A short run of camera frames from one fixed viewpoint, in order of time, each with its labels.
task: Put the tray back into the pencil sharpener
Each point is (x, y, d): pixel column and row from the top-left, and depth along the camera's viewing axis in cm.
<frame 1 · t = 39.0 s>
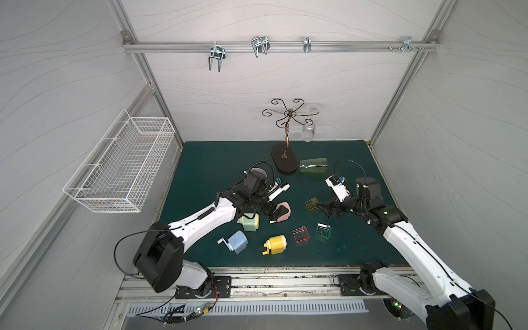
left hand: (281, 201, 80), fingers open
right hand: (326, 196, 79), fingers open
copper wine glass stand: (284, 155, 114), point 3 cm above the table
clear hanging wine glass: (308, 129, 100), point 22 cm above the table
green pencil sharpener: (250, 221, 84), point 8 cm above the table
blue pencil sharpener: (238, 243, 78), point 8 cm above the table
yellow pencil sharpener: (276, 245, 78), point 8 cm above the table
yellow clear tray: (312, 203, 98), on the table
red clear tray: (301, 234, 88), on the table
green clear tray: (323, 230, 90), on the table

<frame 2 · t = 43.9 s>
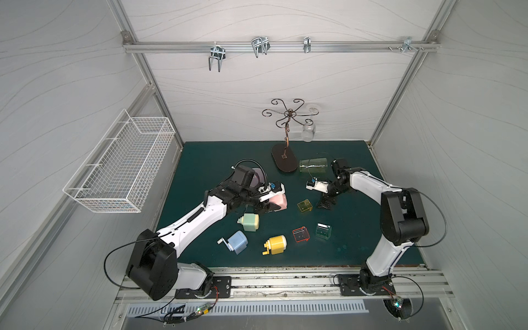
left hand: (277, 198, 77), fingers open
right hand: (321, 193, 95), fingers open
yellow clear tray: (304, 205, 97), on the table
the other named things where they were.

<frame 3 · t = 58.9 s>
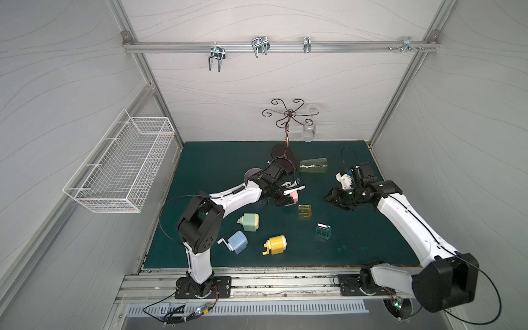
left hand: (291, 194, 88), fingers open
right hand: (327, 199, 80), fingers open
yellow clear tray: (305, 210, 96), on the table
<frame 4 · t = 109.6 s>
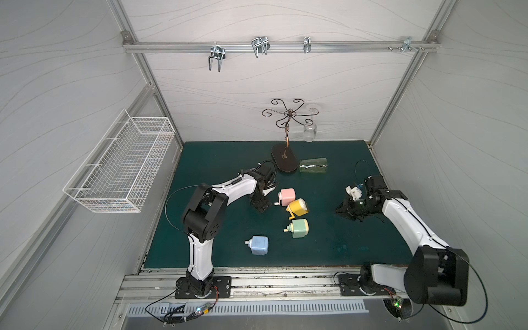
left hand: (258, 201, 94), fingers open
right hand: (337, 211, 83), fingers closed
green pencil sharpener: (299, 228, 82), point 8 cm above the table
blue pencil sharpener: (259, 245, 78), point 7 cm above the table
yellow pencil sharpener: (298, 207, 88), point 8 cm above the table
